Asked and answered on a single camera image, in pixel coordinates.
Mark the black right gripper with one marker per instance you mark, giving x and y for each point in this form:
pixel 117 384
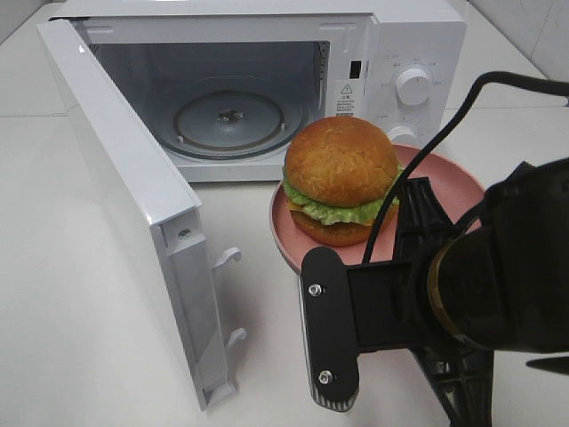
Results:
pixel 461 284

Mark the burger with lettuce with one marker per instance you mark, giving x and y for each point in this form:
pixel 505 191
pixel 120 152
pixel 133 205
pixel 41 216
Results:
pixel 337 174

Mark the white microwave door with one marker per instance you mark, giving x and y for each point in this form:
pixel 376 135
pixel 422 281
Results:
pixel 152 210

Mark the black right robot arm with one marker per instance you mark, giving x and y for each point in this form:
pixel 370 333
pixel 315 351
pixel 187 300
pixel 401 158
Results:
pixel 527 215

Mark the lower white timer knob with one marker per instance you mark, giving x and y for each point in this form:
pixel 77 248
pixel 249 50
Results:
pixel 403 135

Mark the upper white power knob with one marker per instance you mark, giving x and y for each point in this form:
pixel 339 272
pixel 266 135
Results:
pixel 413 86

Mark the glass microwave turntable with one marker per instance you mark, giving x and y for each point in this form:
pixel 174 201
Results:
pixel 230 124

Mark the white microwave oven body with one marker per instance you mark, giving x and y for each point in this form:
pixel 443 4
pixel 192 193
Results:
pixel 333 58

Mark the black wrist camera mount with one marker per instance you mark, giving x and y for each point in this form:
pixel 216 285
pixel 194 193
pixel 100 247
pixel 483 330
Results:
pixel 349 310

